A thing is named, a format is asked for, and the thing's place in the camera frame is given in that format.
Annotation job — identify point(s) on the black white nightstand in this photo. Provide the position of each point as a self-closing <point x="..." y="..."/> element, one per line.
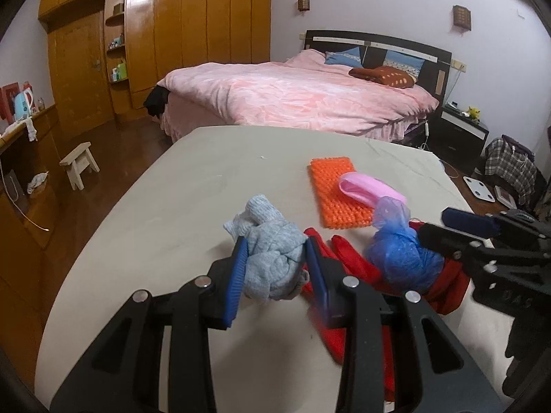
<point x="456" y="139"/>

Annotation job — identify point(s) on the black cloth at bed corner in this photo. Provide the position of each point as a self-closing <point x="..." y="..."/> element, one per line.
<point x="156" y="101"/>

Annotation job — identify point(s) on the right blue patterned pillow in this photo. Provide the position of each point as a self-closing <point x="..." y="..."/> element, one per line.
<point x="409" y="64"/>

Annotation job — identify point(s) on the brown dotted cushion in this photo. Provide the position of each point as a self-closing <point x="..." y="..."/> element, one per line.
<point x="384" y="75"/>

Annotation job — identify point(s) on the blue plastic bag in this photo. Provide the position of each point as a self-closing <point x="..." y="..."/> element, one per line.
<point x="396" y="250"/>

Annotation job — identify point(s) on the wooden wardrobe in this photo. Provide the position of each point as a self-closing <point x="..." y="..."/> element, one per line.
<point x="106" y="55"/>

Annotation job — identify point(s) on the white crumpled paper on desk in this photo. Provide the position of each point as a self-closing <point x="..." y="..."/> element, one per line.
<point x="36" y="182"/>

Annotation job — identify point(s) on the bed with pink cover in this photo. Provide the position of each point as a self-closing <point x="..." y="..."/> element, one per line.
<point x="303" y="93"/>

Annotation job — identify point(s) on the yellow plush toy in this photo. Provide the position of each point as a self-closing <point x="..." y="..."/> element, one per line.
<point x="474" y="113"/>

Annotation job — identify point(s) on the wall lamp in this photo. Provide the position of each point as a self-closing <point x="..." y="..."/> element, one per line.
<point x="303" y="5"/>
<point x="462" y="18"/>

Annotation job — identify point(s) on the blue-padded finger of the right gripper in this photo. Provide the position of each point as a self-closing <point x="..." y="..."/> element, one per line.
<point x="504" y="224"/>

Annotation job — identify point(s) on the red plastic bag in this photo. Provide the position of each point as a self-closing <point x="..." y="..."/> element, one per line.
<point x="444" y="297"/>

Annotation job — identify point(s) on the left wall lamp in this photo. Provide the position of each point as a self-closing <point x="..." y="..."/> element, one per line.
<point x="303" y="5"/>

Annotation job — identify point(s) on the black bed headboard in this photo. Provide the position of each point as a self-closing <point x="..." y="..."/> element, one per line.
<point x="433" y="74"/>

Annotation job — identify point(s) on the left blue pillow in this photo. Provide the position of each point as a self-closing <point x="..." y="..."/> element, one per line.
<point x="351" y="58"/>

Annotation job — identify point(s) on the pink foam net sleeve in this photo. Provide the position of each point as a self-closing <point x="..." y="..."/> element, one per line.
<point x="367" y="190"/>

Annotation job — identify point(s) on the grey cloth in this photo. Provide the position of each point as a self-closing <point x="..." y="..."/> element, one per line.
<point x="274" y="269"/>

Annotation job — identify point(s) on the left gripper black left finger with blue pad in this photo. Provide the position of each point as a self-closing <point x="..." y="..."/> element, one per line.
<point x="120" y="370"/>

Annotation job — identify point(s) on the wooden side desk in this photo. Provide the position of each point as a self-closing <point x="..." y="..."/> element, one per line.
<point x="27" y="221"/>

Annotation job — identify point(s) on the beige table cloth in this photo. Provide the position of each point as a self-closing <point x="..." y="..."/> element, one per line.
<point x="168" y="229"/>

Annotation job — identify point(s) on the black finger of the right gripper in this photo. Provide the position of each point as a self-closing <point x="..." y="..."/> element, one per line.
<point x="517" y="252"/>

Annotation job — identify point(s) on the white bathroom scale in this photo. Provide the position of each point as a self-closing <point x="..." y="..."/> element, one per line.
<point x="478" y="189"/>

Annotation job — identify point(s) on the plaid cloth on chair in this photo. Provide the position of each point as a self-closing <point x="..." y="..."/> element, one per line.
<point x="513" y="164"/>

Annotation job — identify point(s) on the blue electric kettle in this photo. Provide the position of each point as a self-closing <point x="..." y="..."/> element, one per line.
<point x="23" y="104"/>

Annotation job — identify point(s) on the right wall lamp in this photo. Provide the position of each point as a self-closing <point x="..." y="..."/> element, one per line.
<point x="462" y="18"/>

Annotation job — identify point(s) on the orange foam net sheet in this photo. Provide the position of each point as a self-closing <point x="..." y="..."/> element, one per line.
<point x="337" y="210"/>

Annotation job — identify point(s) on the book on floor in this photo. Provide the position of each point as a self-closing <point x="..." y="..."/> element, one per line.
<point x="503" y="197"/>

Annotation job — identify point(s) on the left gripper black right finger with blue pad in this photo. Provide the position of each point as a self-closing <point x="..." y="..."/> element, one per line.
<point x="433" y="372"/>

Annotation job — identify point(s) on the small white wooden stool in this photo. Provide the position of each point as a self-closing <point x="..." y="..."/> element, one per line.
<point x="76" y="162"/>

